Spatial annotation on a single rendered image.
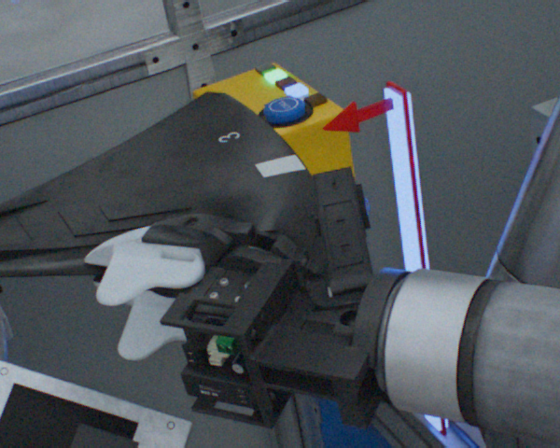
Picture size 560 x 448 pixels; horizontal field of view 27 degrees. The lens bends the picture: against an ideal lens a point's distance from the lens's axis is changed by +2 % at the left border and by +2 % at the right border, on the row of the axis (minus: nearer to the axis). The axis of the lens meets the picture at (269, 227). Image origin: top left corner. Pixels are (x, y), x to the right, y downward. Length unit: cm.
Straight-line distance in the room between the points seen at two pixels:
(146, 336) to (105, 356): 102
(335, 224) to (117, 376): 111
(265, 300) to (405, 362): 8
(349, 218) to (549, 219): 11
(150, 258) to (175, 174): 14
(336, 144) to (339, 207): 44
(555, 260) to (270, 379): 18
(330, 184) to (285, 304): 10
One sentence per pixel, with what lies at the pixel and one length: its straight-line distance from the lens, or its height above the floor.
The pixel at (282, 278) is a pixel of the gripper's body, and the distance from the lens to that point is 61.
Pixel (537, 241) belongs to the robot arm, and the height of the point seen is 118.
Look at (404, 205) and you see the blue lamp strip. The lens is 89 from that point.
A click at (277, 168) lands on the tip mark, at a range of 80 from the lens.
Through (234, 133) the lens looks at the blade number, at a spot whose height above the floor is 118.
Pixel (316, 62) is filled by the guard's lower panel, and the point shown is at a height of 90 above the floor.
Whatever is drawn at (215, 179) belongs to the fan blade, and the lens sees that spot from 79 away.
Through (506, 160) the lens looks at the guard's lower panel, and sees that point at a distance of 191.
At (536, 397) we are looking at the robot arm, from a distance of 56.
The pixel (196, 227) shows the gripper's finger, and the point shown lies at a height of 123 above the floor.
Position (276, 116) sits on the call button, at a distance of 108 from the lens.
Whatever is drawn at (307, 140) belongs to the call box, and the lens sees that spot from 108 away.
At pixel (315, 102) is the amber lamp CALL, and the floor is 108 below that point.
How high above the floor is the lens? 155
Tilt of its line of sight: 31 degrees down
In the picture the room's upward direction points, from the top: 11 degrees counter-clockwise
